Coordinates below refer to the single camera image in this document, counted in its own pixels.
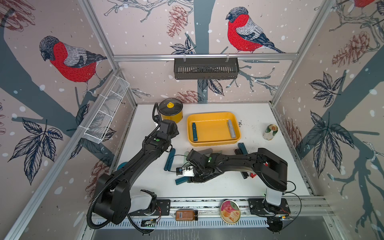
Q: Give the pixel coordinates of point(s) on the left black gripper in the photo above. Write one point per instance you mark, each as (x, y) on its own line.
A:
(174, 133)

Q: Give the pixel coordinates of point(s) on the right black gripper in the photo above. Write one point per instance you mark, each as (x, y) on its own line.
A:
(197, 180)

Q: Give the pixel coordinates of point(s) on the dark teal pliers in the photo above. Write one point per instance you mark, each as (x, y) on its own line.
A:
(195, 135)
(170, 159)
(182, 180)
(242, 148)

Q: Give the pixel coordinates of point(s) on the dark teal pliers bottom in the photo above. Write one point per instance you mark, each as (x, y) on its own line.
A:
(182, 180)

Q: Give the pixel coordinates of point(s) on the grey pruning pliers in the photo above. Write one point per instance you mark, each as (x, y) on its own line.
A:
(231, 129)
(206, 151)

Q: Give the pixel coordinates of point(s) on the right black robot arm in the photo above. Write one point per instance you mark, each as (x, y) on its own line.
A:
(270, 168)

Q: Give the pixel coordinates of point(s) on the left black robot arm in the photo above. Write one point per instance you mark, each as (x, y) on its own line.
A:
(112, 199)

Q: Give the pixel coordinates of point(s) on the yellow plastic storage box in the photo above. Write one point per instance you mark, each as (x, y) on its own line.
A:
(212, 129)

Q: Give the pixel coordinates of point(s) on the black pliers right pair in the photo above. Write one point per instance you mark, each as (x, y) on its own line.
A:
(245, 175)

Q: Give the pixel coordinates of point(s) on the small brown box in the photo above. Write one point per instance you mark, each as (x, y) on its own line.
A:
(186, 215)

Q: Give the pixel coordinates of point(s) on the yellow pot with dark lid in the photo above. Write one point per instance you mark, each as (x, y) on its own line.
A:
(171, 109)

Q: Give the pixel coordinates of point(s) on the round pink tin lid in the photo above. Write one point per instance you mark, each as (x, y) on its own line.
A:
(230, 212)

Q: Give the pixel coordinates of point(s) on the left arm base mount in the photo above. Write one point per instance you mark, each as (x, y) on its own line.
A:
(146, 203)

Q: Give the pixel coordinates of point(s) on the black hanging wire basket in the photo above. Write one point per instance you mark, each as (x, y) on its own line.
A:
(206, 69)

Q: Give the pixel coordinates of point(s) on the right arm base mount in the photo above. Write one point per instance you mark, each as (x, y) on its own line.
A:
(260, 207)

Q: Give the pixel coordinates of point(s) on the white mesh wall basket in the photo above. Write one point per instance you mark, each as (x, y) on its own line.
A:
(96, 131)

